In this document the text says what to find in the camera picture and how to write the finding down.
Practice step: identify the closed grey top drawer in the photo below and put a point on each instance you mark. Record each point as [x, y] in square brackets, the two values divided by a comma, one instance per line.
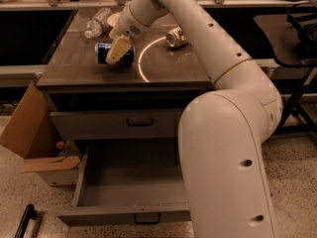
[121, 124]

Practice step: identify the open grey middle drawer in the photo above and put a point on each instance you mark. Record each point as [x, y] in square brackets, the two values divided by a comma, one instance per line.
[125, 181]

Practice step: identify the gold soda can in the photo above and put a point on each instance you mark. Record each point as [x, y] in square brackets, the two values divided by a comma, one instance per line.
[175, 38]

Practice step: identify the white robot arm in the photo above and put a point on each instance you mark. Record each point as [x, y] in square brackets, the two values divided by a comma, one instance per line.
[220, 133]

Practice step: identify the white paper bowl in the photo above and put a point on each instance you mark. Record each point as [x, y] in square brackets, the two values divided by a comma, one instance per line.
[113, 19]

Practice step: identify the brown cardboard box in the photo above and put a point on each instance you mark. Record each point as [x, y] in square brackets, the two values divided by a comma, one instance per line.
[32, 135]

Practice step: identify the black chair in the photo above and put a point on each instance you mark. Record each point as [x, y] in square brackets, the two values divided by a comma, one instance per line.
[293, 39]

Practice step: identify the grey drawer cabinet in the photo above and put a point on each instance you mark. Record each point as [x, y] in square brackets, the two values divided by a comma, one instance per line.
[159, 77]

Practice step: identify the small orange ball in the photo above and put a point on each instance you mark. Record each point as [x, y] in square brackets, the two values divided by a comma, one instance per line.
[60, 145]

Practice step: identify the blue pepsi can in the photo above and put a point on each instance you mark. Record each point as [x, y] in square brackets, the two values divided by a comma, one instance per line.
[102, 49]

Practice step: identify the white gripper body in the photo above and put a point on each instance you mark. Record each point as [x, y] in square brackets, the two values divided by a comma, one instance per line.
[127, 26]

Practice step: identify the clear plastic water bottle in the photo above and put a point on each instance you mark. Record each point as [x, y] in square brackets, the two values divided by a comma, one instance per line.
[98, 24]

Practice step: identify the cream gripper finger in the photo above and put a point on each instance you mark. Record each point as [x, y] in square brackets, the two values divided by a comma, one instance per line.
[119, 48]

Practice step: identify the black bar on floor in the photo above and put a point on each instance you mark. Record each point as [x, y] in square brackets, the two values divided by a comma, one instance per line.
[29, 213]

